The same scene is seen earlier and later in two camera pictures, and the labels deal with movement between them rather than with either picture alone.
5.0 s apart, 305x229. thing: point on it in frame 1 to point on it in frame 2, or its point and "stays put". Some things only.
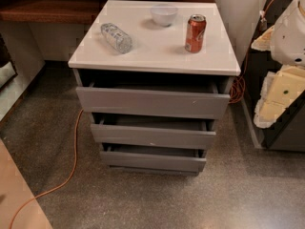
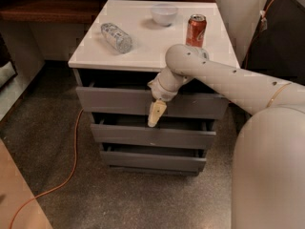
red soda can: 195,32 stays put
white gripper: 290,38 to 161,92
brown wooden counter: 71,7 stays put
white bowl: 163,15 stays put
